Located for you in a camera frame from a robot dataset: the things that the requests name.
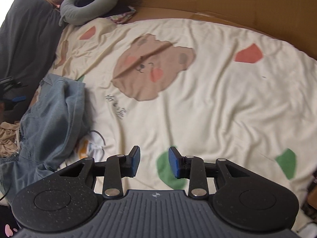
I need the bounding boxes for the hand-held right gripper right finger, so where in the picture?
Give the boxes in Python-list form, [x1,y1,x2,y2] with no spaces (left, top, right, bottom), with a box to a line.
[168,147,258,199]

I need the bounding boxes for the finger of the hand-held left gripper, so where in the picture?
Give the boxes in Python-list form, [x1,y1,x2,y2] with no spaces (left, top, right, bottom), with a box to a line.
[0,95,27,111]
[0,78,28,91]

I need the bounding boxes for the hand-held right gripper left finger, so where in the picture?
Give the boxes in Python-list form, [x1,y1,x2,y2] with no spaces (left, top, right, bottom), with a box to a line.
[58,146,141,200]

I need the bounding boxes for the blue denim pants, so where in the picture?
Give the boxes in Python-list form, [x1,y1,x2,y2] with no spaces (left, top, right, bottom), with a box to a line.
[0,73,95,204]

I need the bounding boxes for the beige crumpled garment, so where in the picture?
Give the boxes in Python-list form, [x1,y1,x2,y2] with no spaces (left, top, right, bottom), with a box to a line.
[0,121,21,159]

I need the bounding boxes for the bear print bed sheet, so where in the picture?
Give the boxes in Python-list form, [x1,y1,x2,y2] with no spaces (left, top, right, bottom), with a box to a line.
[30,17,317,204]

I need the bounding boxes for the grey neck pillow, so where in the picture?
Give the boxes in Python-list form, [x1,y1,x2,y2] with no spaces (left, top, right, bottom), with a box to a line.
[59,0,119,26]

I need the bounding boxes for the black pink print cloth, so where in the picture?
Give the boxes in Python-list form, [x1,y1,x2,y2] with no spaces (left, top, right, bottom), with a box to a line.
[0,203,21,238]

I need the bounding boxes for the floral patterned cloth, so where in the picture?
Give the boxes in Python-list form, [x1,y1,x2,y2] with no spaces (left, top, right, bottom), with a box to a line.
[106,6,137,24]

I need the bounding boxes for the flattened cardboard sheet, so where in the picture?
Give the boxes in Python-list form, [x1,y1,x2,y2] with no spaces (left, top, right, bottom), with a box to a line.
[109,0,317,60]

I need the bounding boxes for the thin dark cable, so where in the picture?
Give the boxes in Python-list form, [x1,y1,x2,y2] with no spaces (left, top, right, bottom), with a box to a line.
[0,178,15,201]

